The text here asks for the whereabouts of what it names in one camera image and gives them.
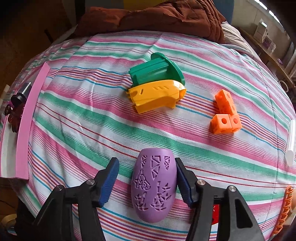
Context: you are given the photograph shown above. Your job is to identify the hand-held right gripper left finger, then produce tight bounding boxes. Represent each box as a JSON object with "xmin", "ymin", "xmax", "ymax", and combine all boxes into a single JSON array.
[{"xmin": 32, "ymin": 157, "xmax": 120, "ymax": 241}]

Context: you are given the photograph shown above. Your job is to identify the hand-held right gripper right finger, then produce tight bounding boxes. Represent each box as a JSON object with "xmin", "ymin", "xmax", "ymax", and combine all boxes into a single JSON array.
[{"xmin": 175, "ymin": 158, "xmax": 265, "ymax": 241}]

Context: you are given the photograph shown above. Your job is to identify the purple perforated shell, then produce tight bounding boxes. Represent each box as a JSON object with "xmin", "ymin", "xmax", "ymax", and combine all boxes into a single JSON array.
[{"xmin": 131, "ymin": 148, "xmax": 178, "ymax": 223}]

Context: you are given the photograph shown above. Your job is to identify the red puzzle piece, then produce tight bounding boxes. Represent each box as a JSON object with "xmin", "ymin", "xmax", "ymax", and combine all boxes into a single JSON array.
[{"xmin": 212, "ymin": 204, "xmax": 220, "ymax": 224}]

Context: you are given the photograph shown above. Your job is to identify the orange linked cubes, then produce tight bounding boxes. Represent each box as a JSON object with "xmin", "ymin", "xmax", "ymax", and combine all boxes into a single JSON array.
[{"xmin": 210, "ymin": 89, "xmax": 242, "ymax": 135}]

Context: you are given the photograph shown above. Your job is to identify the yellow plastic shell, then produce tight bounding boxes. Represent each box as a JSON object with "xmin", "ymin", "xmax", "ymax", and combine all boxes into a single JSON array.
[{"xmin": 126, "ymin": 79, "xmax": 187, "ymax": 114}]

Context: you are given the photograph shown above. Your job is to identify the pink tray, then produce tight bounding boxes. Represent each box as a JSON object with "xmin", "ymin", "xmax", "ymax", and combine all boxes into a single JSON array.
[{"xmin": 0, "ymin": 62, "xmax": 50, "ymax": 181}]

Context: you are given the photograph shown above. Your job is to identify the brown hair claw clip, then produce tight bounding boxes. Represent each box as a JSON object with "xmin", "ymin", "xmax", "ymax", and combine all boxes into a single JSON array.
[{"xmin": 4, "ymin": 102, "xmax": 26, "ymax": 132}]

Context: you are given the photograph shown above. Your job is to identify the green plastic part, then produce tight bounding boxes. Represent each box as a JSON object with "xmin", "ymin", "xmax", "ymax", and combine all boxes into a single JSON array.
[{"xmin": 128, "ymin": 52, "xmax": 185, "ymax": 87}]

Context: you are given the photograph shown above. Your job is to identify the black cylinder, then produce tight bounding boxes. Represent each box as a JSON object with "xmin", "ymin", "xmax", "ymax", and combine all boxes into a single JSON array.
[{"xmin": 10, "ymin": 82, "xmax": 31, "ymax": 109}]

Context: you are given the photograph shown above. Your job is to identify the striped blanket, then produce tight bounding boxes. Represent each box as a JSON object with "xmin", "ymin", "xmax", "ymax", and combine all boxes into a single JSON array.
[{"xmin": 0, "ymin": 30, "xmax": 296, "ymax": 241}]

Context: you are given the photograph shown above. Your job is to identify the orange plastic rack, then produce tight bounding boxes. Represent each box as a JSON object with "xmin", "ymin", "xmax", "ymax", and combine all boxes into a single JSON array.
[{"xmin": 272, "ymin": 185, "xmax": 293, "ymax": 234}]

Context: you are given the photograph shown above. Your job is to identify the white translucent tube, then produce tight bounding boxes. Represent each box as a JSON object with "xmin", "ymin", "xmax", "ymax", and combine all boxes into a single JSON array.
[{"xmin": 285, "ymin": 120, "xmax": 296, "ymax": 166}]

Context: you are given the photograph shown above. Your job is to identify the beige pillow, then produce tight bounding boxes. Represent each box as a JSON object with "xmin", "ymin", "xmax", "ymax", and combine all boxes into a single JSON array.
[{"xmin": 221, "ymin": 21, "xmax": 259, "ymax": 58}]

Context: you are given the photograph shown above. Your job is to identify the wooden side table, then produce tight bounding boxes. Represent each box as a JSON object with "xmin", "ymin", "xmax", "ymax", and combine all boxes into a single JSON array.
[{"xmin": 239, "ymin": 25, "xmax": 296, "ymax": 86}]

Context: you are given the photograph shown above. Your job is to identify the brown pillow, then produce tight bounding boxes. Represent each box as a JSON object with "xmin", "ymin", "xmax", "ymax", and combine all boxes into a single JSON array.
[{"xmin": 75, "ymin": 6, "xmax": 130, "ymax": 37}]

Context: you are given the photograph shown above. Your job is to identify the purple box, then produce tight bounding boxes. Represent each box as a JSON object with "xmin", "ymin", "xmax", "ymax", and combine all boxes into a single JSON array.
[{"xmin": 264, "ymin": 35, "xmax": 277, "ymax": 52}]

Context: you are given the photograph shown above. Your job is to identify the brown quilt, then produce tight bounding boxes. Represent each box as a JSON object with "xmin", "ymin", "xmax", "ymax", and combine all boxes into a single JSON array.
[{"xmin": 118, "ymin": 0, "xmax": 226, "ymax": 44}]

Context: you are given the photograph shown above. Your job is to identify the white box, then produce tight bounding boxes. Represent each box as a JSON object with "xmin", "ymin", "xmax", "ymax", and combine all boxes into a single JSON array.
[{"xmin": 253, "ymin": 20, "xmax": 269, "ymax": 41}]

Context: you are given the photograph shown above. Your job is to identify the wooden wardrobe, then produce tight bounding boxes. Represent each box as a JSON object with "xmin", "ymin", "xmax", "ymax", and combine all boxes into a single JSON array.
[{"xmin": 0, "ymin": 0, "xmax": 86, "ymax": 70}]

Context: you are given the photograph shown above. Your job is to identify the grey yellow blue headboard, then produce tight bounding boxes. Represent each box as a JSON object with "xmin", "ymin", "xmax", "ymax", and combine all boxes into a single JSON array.
[{"xmin": 84, "ymin": 0, "xmax": 234, "ymax": 26}]

